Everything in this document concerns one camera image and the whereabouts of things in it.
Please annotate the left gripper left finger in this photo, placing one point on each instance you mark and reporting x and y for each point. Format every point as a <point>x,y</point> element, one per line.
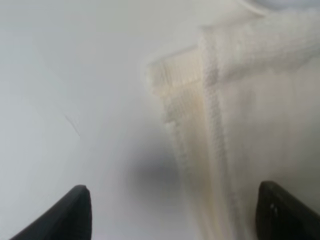
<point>69,219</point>

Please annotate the cream white towel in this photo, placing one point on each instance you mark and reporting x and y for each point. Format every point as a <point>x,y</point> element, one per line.
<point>240,108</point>

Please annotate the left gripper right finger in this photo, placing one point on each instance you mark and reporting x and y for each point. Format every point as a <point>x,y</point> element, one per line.
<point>281,216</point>

